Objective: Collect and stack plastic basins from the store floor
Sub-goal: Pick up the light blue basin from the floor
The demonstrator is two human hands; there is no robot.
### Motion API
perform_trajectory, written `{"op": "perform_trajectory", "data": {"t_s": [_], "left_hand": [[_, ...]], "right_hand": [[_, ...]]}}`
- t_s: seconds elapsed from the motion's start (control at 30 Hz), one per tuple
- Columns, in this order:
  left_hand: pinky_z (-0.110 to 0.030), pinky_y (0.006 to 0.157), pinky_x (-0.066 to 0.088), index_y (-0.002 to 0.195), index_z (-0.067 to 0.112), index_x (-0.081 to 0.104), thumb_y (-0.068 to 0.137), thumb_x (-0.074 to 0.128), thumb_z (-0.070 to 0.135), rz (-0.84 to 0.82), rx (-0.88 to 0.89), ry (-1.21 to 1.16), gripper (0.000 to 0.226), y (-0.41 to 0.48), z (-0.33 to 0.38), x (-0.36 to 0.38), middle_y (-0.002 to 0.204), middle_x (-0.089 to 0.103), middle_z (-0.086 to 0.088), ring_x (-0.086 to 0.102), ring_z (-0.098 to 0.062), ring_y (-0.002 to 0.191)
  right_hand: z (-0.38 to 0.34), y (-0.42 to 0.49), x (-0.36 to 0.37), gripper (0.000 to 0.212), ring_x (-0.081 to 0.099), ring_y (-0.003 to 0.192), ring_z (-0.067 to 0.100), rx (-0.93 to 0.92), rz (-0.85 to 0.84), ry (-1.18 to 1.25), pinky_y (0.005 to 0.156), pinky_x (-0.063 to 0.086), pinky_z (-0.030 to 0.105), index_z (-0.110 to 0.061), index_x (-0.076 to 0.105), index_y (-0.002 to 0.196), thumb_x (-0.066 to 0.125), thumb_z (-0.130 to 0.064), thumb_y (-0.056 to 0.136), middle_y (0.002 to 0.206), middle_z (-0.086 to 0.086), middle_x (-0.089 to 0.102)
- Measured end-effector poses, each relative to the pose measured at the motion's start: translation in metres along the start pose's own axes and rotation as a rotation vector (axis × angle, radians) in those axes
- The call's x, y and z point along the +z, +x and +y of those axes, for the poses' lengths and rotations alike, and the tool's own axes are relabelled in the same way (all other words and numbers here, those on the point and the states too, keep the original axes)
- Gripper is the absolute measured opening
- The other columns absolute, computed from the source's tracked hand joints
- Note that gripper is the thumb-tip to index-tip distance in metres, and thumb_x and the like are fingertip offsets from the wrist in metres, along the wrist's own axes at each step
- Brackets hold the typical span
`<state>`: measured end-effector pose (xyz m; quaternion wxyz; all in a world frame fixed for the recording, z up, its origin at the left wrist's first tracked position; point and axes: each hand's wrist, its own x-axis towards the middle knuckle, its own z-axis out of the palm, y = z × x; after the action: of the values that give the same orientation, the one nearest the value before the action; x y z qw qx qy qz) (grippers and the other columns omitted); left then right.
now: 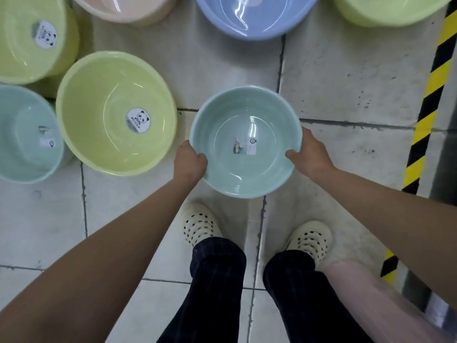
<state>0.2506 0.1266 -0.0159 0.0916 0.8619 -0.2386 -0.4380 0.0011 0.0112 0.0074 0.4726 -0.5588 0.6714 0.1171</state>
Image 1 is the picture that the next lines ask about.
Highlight person's left forearm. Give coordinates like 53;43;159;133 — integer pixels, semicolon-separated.
0;173;200;343

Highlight small teal plastic basin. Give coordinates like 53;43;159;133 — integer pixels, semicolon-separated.
189;86;303;200

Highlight large teal plastic basin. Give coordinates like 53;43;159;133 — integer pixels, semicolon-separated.
0;84;74;185

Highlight person's left hand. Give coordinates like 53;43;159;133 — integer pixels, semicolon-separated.
174;140;209;185

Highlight blue plastic basin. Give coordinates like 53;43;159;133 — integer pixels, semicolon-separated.
194;0;321;41

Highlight cream perforated right clog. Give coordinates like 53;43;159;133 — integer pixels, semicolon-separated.
284;220;333;270

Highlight pink plastic basin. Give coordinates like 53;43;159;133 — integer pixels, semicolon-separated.
70;0;179;27

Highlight yellow-green basin with panda sticker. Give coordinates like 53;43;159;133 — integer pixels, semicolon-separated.
0;0;80;86
56;50;178;177

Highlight cream perforated clog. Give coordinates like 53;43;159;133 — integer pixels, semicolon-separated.
181;202;223;248
284;220;333;270

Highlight person's right hand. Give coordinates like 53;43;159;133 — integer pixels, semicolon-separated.
285;126;337;181

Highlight yellow black hazard tape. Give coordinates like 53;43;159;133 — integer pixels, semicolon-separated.
380;0;457;287

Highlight person's right forearm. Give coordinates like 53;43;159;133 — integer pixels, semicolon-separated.
312;166;457;312

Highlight yellow-green plastic basin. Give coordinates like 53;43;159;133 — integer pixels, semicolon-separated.
332;0;456;28

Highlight cream perforated left clog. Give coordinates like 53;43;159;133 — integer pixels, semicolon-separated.
181;202;223;248

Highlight dark checked trousers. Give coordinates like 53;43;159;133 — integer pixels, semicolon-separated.
157;236;374;343

